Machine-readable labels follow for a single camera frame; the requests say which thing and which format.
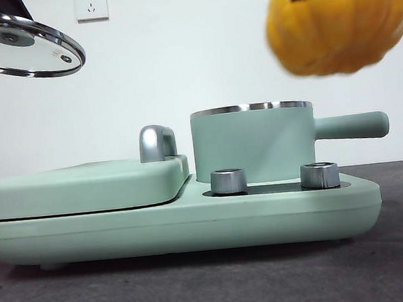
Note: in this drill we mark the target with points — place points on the green breakfast machine base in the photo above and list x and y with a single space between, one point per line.
230 223

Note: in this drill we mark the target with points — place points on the silver control knob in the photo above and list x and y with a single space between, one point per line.
227 182
319 176

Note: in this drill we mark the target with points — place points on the glass lid with green knob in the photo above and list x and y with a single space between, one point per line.
12 37

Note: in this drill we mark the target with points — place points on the yellow pumpkin with green stem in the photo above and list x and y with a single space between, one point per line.
339 27

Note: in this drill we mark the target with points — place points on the white wall socket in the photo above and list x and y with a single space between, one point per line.
91 6

